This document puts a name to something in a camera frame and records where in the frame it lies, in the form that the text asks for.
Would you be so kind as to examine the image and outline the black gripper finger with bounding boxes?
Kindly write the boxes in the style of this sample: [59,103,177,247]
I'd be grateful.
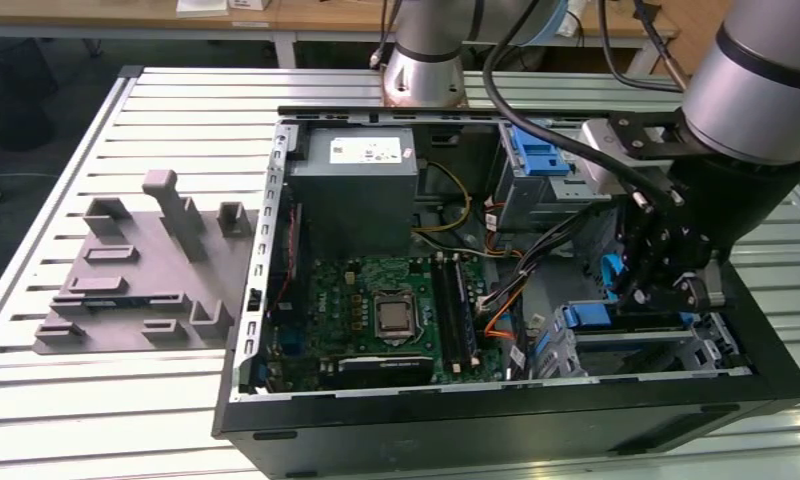
[641,219,732,315]
[612,210,656,307]

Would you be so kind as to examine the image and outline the hard disk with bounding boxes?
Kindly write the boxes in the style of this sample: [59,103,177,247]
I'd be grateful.
[535,299,725,374]

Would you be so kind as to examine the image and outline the metal disk bay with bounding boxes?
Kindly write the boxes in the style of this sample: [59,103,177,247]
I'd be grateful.
[530,299,741,379]

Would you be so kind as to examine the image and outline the metal drive cage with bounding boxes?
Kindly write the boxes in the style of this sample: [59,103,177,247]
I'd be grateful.
[494,118,614,232]

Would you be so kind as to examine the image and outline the installed black RAM stick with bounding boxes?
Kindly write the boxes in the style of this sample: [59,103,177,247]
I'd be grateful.
[430,253,461,372]
[449,252,481,369]

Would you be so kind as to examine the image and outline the CPU socket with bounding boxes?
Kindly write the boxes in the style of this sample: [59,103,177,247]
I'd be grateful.
[370,288,419,347]

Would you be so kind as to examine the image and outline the silver CPU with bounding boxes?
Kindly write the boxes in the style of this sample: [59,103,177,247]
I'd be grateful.
[371,297,414,334]

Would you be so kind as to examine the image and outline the gray power supply unit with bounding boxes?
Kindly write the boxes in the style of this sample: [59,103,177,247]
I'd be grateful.
[285,127,419,256]

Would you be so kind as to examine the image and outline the black graphics card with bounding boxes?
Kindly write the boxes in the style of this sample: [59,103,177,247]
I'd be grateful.
[329,353,434,389]

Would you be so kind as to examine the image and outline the green motherboard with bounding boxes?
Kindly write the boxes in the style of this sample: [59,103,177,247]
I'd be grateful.
[265,252,507,389]

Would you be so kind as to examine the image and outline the black PC case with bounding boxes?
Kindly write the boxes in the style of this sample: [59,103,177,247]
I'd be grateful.
[210,104,800,480]

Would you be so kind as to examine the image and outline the gray parts rack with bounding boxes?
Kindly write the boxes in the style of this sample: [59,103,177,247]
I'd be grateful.
[31,168,261,356]

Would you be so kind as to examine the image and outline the white paper box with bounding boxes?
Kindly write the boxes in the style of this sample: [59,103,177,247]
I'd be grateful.
[174,0,229,19]

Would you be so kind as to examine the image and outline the wooden desk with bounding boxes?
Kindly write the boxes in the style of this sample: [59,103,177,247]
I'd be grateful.
[0,0,681,71]

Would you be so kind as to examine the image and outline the dark office chair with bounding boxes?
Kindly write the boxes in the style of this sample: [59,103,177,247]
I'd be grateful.
[0,37,60,151]

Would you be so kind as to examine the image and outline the blue SATA wire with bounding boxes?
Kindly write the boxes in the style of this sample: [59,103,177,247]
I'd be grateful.
[598,254,625,301]

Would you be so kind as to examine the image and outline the black cable bundle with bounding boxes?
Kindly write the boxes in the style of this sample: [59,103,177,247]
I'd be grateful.
[485,199,614,311]

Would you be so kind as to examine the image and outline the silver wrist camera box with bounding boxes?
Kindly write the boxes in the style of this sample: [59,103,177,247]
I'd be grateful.
[577,119,641,176]

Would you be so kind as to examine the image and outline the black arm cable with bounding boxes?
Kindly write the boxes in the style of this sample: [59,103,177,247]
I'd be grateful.
[482,42,654,211]

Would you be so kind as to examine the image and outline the orange red power wires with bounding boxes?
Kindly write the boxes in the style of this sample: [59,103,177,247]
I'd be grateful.
[482,308,515,342]

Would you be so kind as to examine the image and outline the blue plastic drive bracket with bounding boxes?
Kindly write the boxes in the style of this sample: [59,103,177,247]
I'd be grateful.
[510,124,573,177]

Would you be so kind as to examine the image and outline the yellow power wires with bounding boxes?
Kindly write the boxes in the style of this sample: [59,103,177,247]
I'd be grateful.
[411,159,473,234]

